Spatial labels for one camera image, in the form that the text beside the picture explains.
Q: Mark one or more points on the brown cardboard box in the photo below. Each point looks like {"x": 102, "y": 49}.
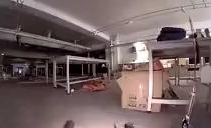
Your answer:
{"x": 134, "y": 88}

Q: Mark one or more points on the pale ceiling pipe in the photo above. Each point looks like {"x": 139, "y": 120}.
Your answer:
{"x": 149, "y": 14}

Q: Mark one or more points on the grey ceiling duct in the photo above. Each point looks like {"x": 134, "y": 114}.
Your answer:
{"x": 43, "y": 40}

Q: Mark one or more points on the white metal rack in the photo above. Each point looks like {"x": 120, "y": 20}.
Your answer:
{"x": 150, "y": 76}

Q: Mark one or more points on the white metal frame table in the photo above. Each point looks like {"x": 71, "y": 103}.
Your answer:
{"x": 67, "y": 71}

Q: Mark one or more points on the grey concrete floor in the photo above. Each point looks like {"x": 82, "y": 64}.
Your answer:
{"x": 43, "y": 106}

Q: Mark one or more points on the black bag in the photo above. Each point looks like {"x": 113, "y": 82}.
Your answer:
{"x": 171, "y": 34}

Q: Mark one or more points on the red thing on floor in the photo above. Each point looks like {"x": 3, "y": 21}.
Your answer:
{"x": 93, "y": 86}

